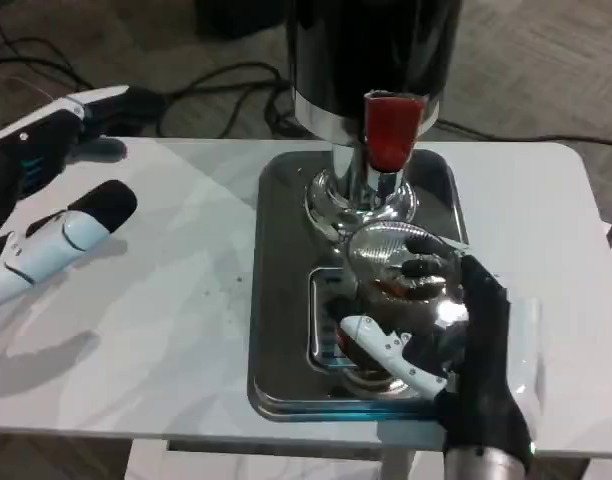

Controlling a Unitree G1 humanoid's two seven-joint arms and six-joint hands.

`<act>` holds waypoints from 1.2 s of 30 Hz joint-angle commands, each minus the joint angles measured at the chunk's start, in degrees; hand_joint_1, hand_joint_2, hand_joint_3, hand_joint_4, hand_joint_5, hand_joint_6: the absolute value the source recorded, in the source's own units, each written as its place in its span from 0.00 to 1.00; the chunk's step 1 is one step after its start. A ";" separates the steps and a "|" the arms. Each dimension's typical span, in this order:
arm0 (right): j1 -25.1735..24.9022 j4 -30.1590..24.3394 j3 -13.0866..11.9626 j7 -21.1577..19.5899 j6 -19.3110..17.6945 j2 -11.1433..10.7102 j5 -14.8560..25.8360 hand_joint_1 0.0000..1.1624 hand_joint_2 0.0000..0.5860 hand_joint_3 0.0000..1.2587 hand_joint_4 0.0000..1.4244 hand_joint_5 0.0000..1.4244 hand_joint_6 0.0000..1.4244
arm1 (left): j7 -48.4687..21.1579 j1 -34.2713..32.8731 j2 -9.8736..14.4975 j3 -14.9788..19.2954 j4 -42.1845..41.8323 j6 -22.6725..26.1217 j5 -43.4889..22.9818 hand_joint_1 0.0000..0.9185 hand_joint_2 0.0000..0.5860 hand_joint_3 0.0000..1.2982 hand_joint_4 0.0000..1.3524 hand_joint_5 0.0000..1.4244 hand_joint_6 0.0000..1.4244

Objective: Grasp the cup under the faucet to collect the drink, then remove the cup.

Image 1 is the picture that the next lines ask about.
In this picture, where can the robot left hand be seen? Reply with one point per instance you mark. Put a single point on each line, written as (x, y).
(36, 250)

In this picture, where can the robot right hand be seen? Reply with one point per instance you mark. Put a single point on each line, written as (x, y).
(486, 360)

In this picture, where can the clear ribbed glass cup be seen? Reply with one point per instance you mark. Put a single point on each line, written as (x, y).
(376, 250)

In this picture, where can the silver right robot forearm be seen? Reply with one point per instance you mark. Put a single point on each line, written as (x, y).
(486, 465)

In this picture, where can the steel drip tray with grid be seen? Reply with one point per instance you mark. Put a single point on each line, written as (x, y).
(281, 300)

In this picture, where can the dark box on floor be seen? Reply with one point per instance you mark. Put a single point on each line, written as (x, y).
(236, 15)

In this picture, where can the black and chrome drink dispenser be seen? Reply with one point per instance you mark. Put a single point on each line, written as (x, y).
(356, 50)

